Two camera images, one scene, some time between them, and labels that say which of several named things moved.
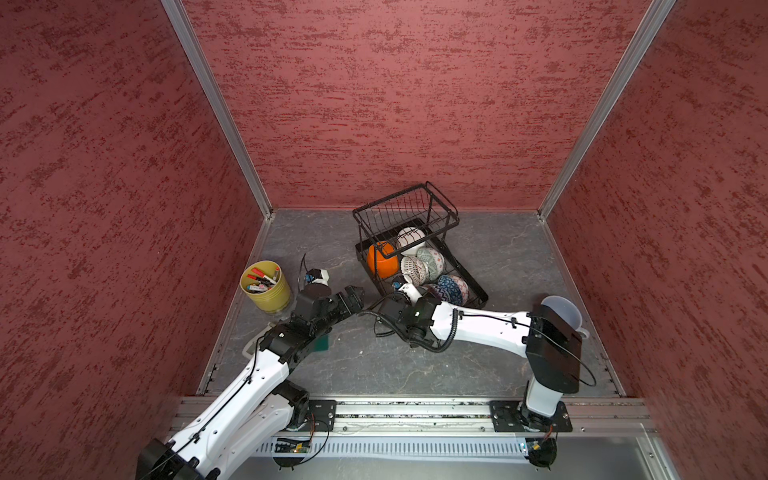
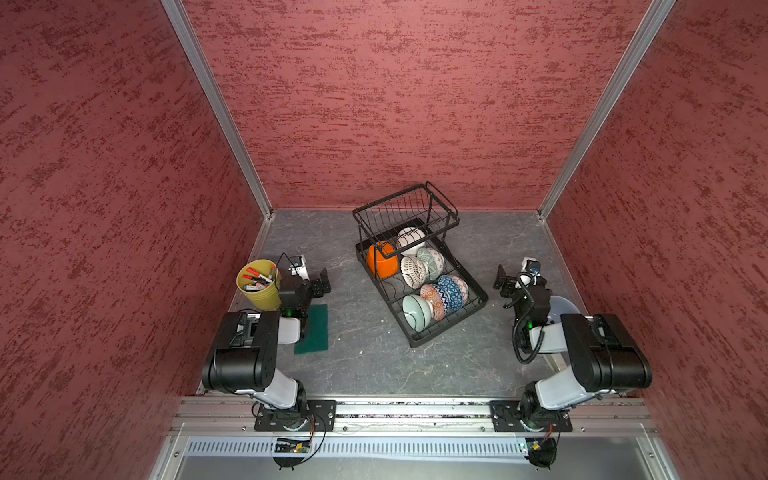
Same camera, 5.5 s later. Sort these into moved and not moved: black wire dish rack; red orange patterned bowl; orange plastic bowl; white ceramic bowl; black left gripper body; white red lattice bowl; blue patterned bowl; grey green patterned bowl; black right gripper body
Moved: red orange patterned bowl; black right gripper body; black left gripper body
Not moved: black wire dish rack; blue patterned bowl; white red lattice bowl; grey green patterned bowl; orange plastic bowl; white ceramic bowl
